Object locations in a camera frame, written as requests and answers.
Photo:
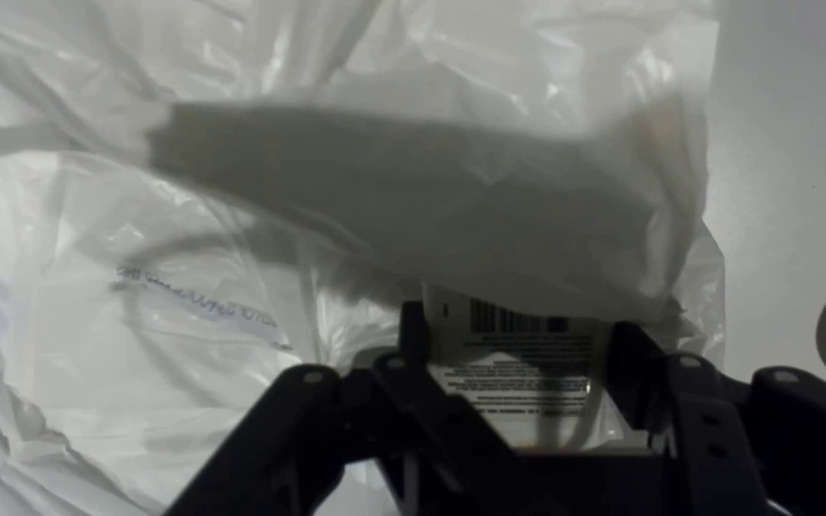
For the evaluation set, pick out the white plastic bag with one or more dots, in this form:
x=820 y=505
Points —
x=243 y=144

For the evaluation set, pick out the white barcode label packet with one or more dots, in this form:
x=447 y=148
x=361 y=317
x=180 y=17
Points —
x=519 y=383

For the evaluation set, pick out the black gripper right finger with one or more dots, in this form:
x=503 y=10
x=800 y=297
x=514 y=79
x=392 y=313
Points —
x=775 y=439

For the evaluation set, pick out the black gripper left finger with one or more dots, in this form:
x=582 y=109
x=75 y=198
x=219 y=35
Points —
x=358 y=439

